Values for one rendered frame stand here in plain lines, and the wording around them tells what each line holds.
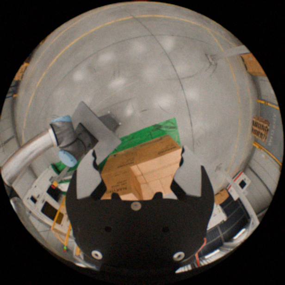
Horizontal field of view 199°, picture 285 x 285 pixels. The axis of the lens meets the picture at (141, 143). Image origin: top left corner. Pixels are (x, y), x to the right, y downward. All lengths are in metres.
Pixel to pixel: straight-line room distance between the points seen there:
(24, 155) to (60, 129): 0.27
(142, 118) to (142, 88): 0.50
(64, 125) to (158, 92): 1.29
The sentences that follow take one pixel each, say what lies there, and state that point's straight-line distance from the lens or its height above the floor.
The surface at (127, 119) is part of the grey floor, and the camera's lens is 1.37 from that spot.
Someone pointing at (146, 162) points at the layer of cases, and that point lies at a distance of 1.02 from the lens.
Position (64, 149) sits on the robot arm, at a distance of 0.59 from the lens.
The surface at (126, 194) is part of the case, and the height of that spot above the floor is 0.94.
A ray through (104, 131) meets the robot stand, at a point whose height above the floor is 0.75.
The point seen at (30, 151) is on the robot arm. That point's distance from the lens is 0.55.
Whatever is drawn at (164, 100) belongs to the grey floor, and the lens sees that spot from 1.42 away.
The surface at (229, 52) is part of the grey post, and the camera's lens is 2.38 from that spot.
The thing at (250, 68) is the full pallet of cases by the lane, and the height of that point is 0.32.
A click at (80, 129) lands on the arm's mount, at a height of 0.77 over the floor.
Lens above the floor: 1.35
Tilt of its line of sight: 65 degrees down
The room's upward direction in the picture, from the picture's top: 174 degrees clockwise
